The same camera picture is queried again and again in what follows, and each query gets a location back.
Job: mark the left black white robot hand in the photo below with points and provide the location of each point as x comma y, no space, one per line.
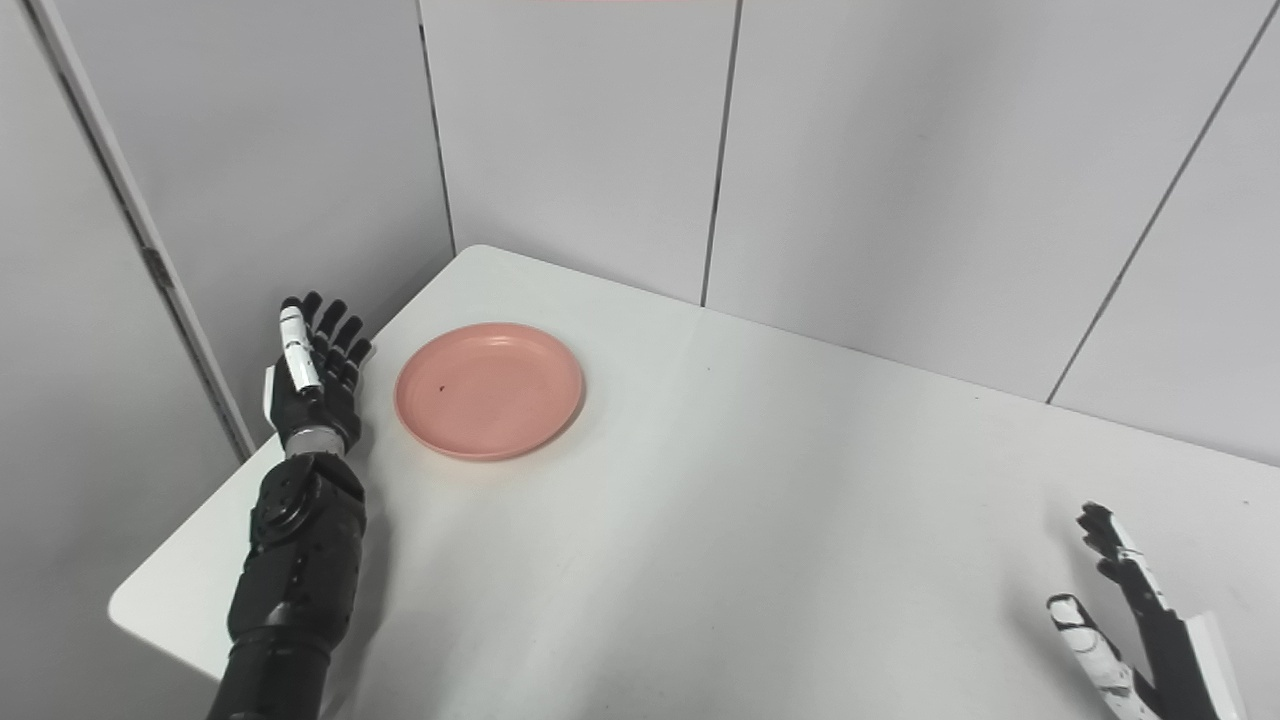
320,395

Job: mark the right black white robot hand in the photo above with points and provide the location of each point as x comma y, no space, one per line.
1165,640

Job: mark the pink round plate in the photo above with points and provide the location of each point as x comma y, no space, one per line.
490,390

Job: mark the grey partition hinge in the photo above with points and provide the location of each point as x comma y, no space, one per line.
157,268

